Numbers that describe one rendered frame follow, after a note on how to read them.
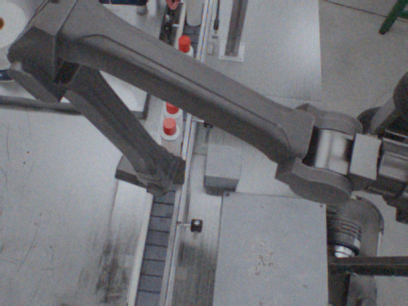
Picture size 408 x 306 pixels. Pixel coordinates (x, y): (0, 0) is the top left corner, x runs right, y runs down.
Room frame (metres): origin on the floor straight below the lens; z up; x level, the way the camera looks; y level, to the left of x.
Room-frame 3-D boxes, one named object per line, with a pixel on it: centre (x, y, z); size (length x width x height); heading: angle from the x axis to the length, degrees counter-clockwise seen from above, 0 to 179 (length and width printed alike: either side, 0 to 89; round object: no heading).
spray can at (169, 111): (0.49, 0.09, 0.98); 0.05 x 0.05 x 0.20
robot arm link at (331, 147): (0.20, -0.17, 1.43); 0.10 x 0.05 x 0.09; 77
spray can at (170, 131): (0.43, 0.09, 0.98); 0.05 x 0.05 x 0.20
